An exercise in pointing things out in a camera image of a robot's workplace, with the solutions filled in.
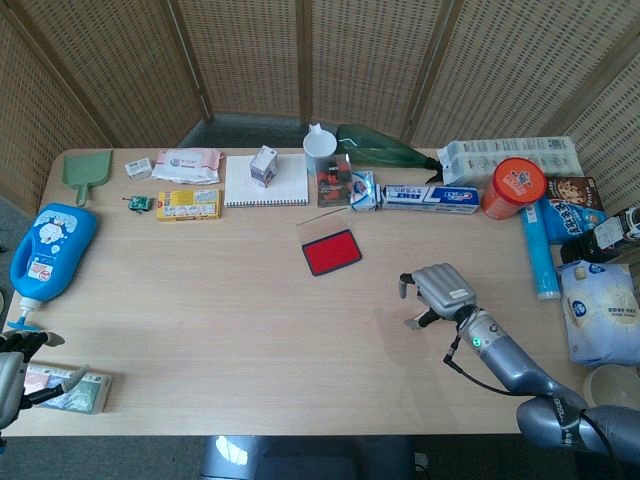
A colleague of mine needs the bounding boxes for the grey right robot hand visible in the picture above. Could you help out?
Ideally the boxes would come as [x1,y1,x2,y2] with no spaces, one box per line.
[398,263,478,331]

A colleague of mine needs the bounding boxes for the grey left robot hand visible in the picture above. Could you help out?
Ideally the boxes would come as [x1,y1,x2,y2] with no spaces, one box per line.
[0,329,91,431]

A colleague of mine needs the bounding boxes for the red ink pad clear lid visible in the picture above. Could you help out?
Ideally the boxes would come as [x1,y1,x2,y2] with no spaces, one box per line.
[295,207,364,277]

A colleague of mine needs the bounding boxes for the pastel sticky notes pack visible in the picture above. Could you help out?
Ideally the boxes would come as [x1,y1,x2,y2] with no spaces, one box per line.
[22,363,114,415]

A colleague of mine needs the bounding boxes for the blue white toothpaste box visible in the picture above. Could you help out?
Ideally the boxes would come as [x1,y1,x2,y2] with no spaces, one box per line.
[381,184,481,216]

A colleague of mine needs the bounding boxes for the blue cylindrical tube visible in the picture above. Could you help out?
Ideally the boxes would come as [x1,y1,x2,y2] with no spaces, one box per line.
[519,203,561,300]

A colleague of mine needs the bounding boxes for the orange cylindrical canister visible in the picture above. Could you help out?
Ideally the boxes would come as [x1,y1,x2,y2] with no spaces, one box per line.
[480,157,547,221]

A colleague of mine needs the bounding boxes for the blue white soap box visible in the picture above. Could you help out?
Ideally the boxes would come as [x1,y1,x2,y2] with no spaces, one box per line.
[348,169,384,213]

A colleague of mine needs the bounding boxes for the blue detergent bottle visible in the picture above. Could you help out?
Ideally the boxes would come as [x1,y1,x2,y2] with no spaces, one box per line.
[7,202,98,331]

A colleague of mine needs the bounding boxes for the blue snack bag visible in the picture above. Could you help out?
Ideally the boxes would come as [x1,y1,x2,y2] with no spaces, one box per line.
[539,197,609,246]

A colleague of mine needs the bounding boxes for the white printed long package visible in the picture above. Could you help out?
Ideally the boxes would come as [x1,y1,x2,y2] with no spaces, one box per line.
[437,135,584,185]

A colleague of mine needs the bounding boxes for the clear snack box dark label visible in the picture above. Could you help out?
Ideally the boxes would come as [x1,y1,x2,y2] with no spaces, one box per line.
[315,154,354,208]

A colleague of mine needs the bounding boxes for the blue white tissue pack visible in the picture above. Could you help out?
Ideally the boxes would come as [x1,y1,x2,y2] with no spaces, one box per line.
[557,260,640,366]

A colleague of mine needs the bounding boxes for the green plastic bottle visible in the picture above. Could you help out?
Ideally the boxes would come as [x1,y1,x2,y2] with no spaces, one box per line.
[335,124,444,184]

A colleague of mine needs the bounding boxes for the dark sauce bottle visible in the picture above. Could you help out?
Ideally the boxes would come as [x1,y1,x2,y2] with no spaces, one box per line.
[559,208,640,266]

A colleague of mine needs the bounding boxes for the brown cookie box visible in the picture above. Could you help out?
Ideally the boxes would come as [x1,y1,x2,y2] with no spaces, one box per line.
[542,176,605,214]

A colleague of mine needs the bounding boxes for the white blue measuring cup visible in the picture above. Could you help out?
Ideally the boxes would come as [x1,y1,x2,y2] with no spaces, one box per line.
[302,123,338,174]

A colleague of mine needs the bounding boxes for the beige bowl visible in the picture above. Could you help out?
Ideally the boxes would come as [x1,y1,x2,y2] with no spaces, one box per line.
[583,363,640,410]

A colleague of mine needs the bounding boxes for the small purple white carton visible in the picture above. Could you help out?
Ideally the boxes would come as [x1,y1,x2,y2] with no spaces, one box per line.
[249,145,279,188]

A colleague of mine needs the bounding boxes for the green plastic dustpan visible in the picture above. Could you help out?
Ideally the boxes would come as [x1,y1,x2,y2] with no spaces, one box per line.
[63,149,114,207]

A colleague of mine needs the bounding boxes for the white spiral notebook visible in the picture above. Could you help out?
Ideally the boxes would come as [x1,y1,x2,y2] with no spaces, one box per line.
[223,153,310,209]

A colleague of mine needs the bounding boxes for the small white box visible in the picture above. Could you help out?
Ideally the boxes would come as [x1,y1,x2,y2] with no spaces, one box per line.
[124,157,153,180]

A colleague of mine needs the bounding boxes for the yellow flat box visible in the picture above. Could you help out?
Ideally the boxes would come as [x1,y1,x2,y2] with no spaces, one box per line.
[155,189,223,223]

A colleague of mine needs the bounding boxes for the pink white wet wipes pack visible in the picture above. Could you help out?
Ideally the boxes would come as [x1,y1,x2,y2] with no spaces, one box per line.
[151,148,225,185]

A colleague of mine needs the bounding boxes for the woven wooden folding screen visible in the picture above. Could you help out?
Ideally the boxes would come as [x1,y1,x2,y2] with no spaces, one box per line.
[0,0,640,216]

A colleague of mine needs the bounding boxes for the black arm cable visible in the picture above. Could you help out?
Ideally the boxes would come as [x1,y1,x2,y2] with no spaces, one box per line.
[442,334,621,480]

